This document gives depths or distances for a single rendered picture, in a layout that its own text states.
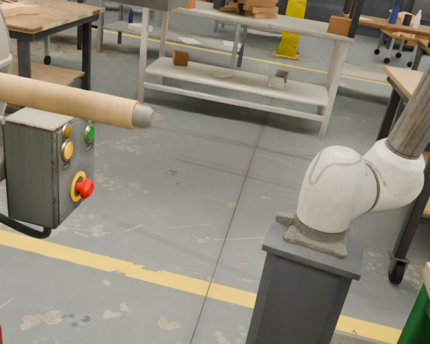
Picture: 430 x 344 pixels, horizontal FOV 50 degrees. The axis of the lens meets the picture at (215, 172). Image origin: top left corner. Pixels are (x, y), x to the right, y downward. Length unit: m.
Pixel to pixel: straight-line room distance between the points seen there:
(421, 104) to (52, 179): 0.92
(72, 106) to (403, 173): 1.03
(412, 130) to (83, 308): 1.45
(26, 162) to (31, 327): 1.24
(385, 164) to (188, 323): 1.09
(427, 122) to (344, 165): 0.24
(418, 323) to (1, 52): 0.87
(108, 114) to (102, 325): 1.56
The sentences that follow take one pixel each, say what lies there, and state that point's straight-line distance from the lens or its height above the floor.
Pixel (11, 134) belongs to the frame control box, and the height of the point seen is 1.10.
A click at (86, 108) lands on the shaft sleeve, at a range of 0.52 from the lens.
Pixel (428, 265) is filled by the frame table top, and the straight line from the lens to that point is 1.01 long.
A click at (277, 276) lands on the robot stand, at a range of 1.37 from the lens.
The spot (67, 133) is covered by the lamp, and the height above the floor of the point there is 1.11.
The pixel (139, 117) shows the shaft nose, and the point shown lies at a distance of 0.50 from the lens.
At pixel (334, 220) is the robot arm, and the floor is 0.80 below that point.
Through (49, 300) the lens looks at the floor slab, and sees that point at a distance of 2.12.
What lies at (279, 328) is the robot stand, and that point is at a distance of 1.49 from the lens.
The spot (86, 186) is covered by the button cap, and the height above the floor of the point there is 0.99.
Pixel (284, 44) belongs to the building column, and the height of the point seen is 0.19.
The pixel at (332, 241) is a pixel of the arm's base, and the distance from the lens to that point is 1.35.
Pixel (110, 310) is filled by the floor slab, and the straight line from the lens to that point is 2.06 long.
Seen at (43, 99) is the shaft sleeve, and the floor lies 1.25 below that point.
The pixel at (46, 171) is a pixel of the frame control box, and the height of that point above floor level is 1.04.
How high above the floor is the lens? 1.43
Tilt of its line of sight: 26 degrees down
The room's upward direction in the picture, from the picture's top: 9 degrees clockwise
